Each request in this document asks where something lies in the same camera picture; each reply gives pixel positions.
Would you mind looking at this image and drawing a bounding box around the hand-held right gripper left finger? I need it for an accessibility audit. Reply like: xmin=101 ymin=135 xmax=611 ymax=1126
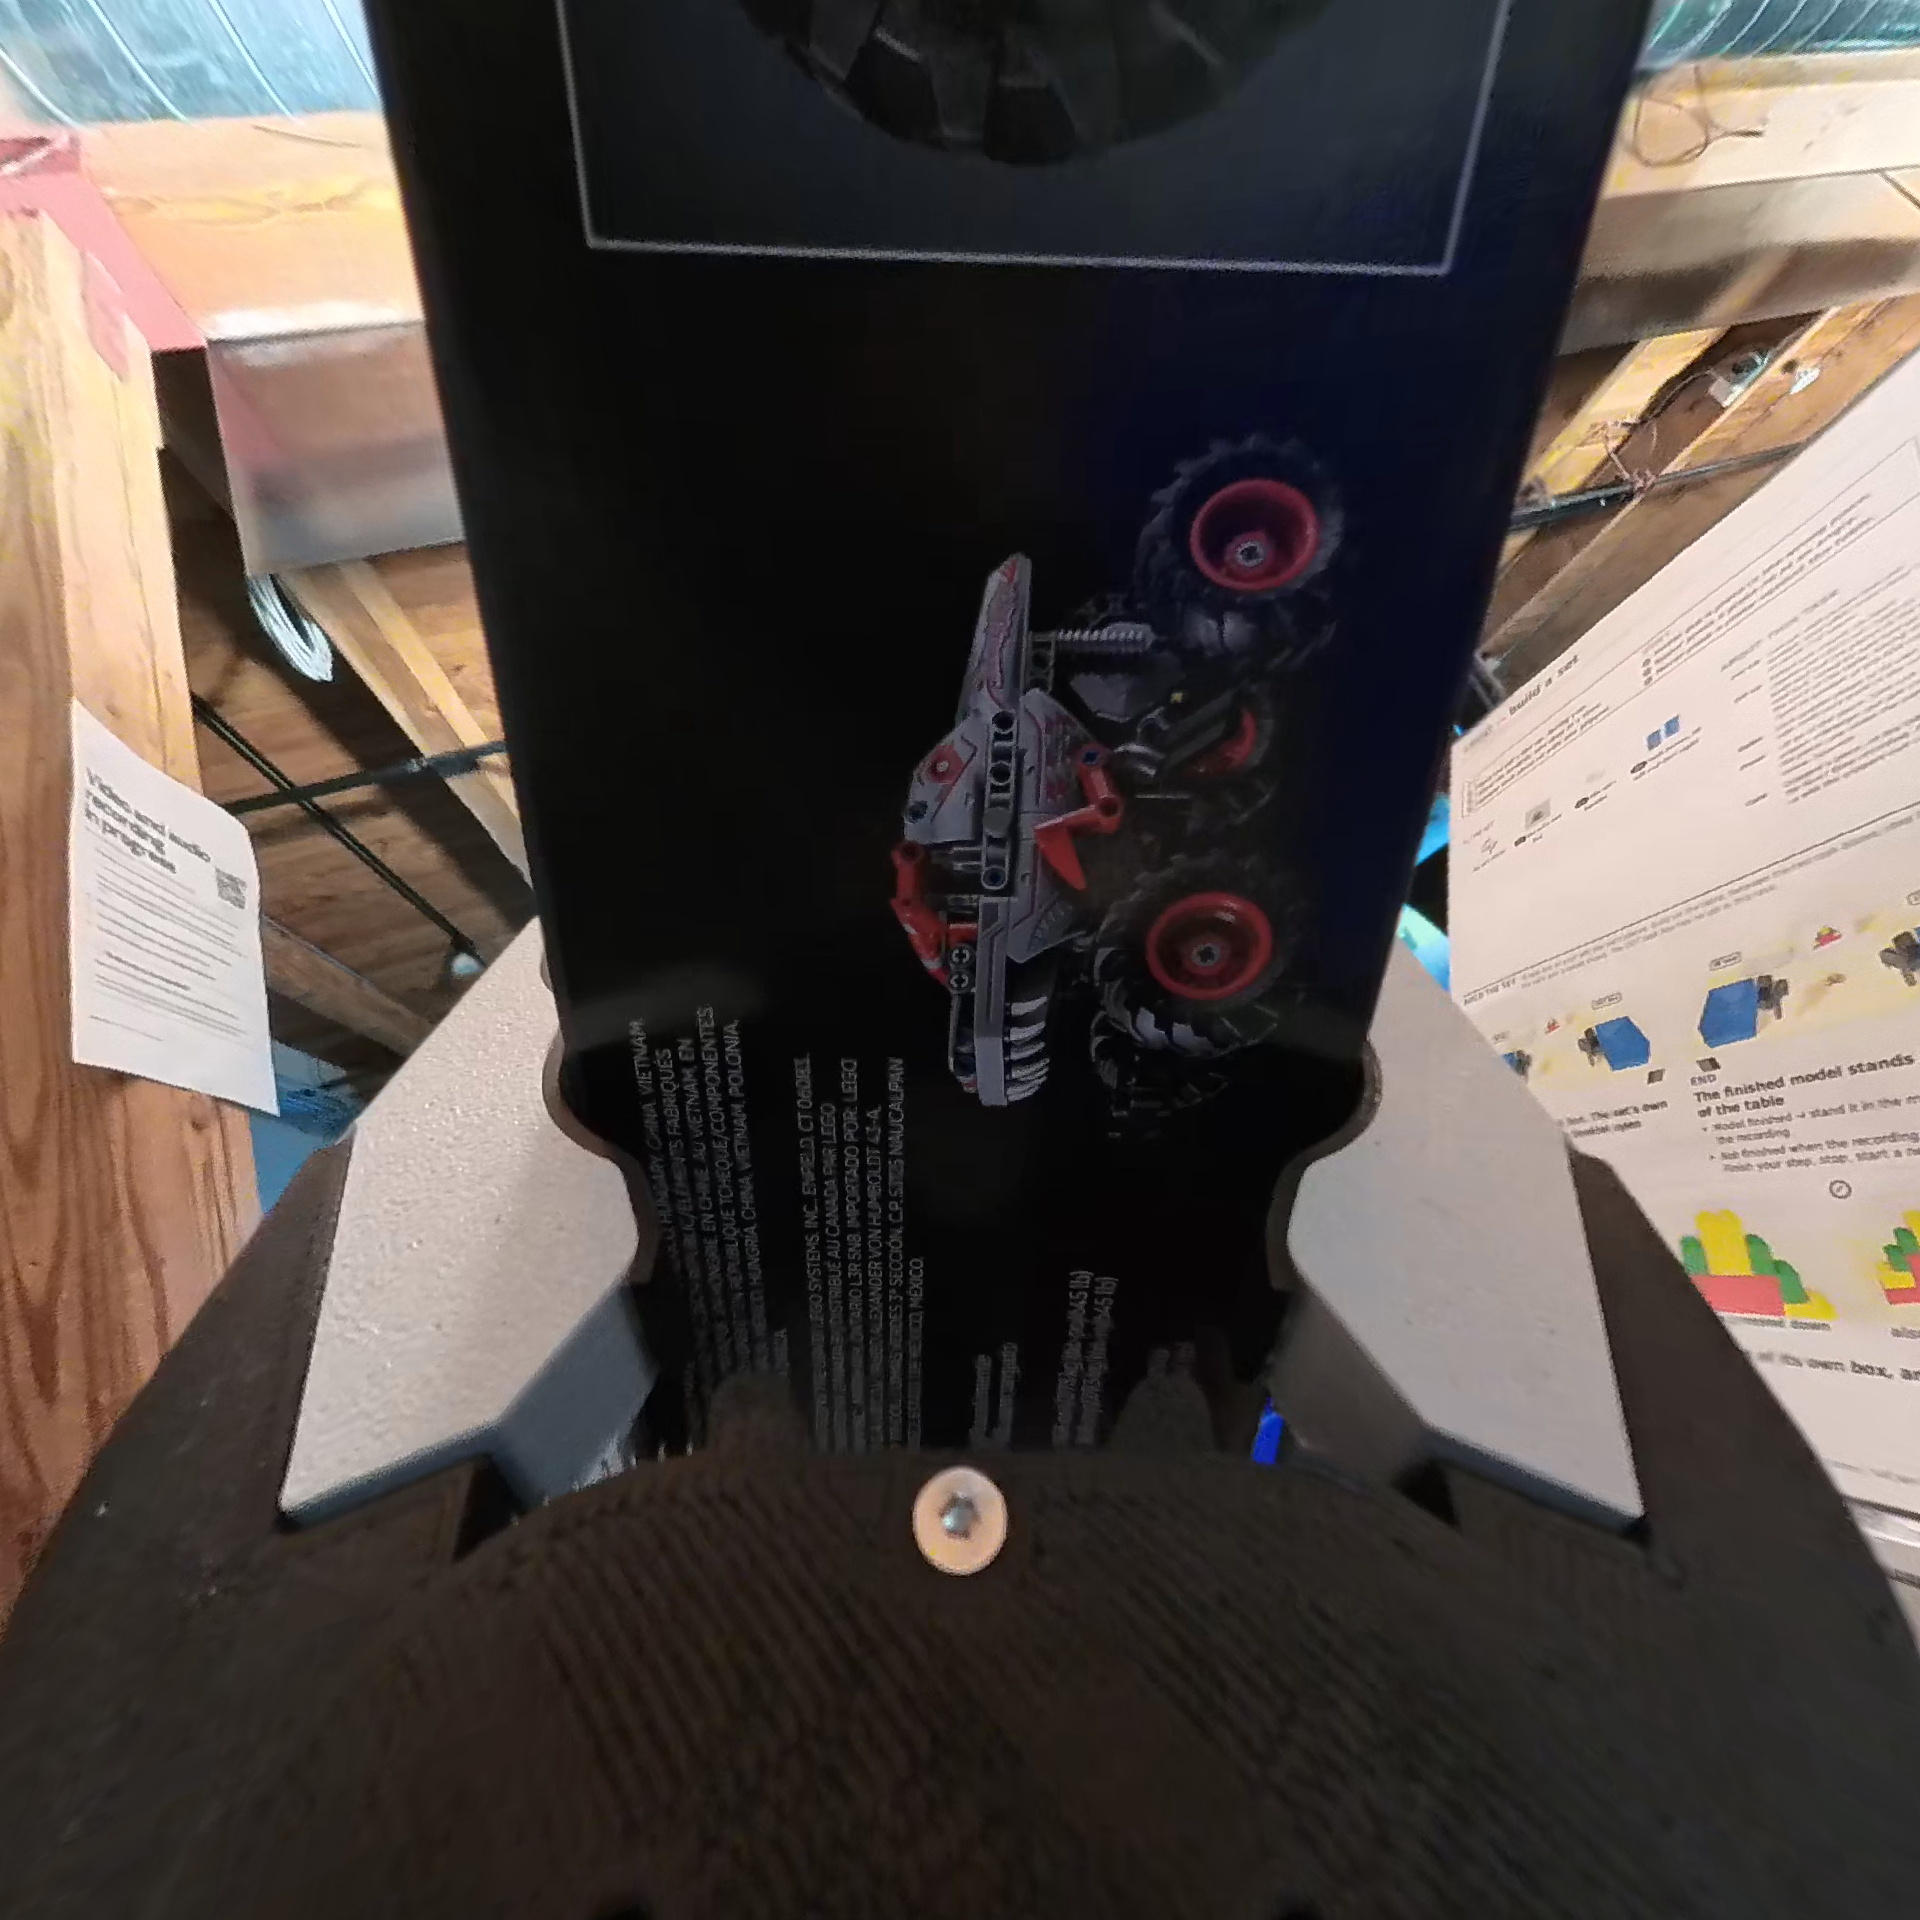
xmin=275 ymin=918 xmax=665 ymax=1526

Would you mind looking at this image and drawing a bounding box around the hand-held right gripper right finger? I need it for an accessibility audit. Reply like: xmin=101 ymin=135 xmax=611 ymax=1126
xmin=1264 ymin=944 xmax=1648 ymax=1535

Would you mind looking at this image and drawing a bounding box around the black monster truck toy box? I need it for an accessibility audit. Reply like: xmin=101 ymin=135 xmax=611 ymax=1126
xmin=363 ymin=0 xmax=1656 ymax=1464

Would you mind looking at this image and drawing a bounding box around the light blue plastic object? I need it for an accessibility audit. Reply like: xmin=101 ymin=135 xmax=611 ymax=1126
xmin=1393 ymin=779 xmax=1460 ymax=961

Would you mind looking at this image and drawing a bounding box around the white notice paper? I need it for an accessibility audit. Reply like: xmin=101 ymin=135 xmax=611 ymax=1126
xmin=67 ymin=697 xmax=281 ymax=1114

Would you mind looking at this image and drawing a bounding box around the printed instruction sheet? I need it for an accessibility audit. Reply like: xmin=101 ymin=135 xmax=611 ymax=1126
xmin=1445 ymin=431 xmax=1920 ymax=1507

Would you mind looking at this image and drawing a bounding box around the white wire coil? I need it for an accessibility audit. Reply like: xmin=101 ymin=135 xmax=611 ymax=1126
xmin=248 ymin=568 xmax=339 ymax=682

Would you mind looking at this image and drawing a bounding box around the wooden post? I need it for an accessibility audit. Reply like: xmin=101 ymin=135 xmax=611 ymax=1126
xmin=0 ymin=209 xmax=269 ymax=1630

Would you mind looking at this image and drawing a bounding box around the silver metal duct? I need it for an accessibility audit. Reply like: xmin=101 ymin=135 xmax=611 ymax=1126
xmin=152 ymin=293 xmax=465 ymax=575

